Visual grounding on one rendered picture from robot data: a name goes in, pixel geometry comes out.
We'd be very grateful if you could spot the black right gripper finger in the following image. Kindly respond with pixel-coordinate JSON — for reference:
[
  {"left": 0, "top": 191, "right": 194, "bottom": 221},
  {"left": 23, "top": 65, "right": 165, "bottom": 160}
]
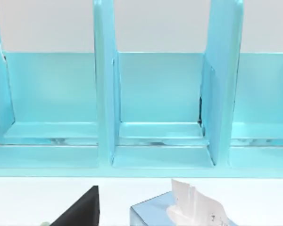
[{"left": 48, "top": 185, "right": 100, "bottom": 226}]

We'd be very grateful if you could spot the blue tissue box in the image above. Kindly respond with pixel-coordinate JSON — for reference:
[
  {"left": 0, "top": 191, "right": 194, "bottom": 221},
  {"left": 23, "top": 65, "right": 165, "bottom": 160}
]
[{"left": 129, "top": 190, "right": 229, "bottom": 226}]

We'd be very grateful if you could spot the white tissue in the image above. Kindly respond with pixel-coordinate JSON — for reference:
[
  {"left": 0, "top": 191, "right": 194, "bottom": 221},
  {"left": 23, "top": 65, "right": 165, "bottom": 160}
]
[{"left": 167, "top": 178, "right": 233, "bottom": 226}]

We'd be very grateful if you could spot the light blue rack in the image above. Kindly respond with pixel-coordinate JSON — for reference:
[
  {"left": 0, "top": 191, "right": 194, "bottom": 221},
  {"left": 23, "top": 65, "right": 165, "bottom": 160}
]
[{"left": 0, "top": 0, "right": 283, "bottom": 178}]

